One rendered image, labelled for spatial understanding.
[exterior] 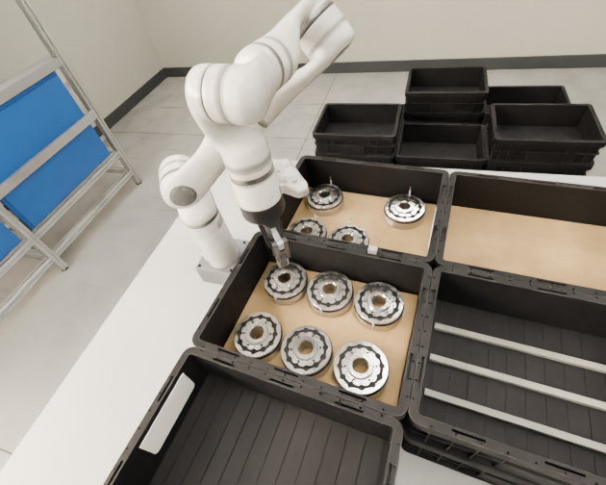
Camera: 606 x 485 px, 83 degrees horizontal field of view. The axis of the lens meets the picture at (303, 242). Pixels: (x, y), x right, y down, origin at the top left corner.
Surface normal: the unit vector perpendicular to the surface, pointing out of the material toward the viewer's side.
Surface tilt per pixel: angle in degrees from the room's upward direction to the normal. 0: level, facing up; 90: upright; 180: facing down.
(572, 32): 90
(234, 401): 0
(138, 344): 0
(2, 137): 90
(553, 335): 0
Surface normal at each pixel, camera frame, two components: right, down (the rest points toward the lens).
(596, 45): -0.27, 0.75
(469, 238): -0.15, -0.65
